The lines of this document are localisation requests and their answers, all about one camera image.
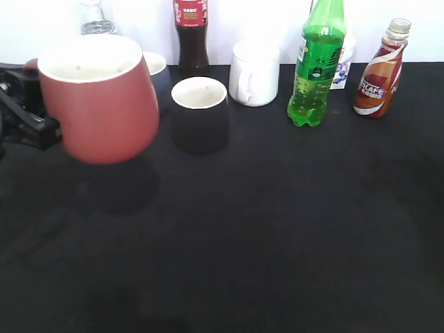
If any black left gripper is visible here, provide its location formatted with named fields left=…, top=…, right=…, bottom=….
left=1, top=62, right=62, bottom=160

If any brown red ceramic mug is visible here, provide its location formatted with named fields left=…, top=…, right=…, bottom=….
left=22, top=34, right=160, bottom=164

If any nescafe coffee bottle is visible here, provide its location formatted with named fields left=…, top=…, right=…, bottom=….
left=353, top=18, right=411, bottom=119

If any grey ceramic mug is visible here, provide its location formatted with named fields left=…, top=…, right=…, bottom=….
left=143, top=51, right=172, bottom=116

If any black ceramic mug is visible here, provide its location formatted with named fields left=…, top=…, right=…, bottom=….
left=171, top=76, right=230, bottom=153

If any white ceramic mug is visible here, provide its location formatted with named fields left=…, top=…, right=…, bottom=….
left=228, top=40, right=280, bottom=108

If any green sprite bottle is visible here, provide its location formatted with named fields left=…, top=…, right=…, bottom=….
left=287, top=0, right=347, bottom=128

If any clear water bottle green label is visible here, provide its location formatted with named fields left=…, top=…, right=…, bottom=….
left=80, top=0, right=117, bottom=35

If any cola bottle red label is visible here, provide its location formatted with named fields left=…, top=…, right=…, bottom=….
left=173, top=0, right=209, bottom=76

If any white blueberry milk carton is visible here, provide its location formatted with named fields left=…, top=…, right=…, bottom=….
left=330, top=31, right=357, bottom=90

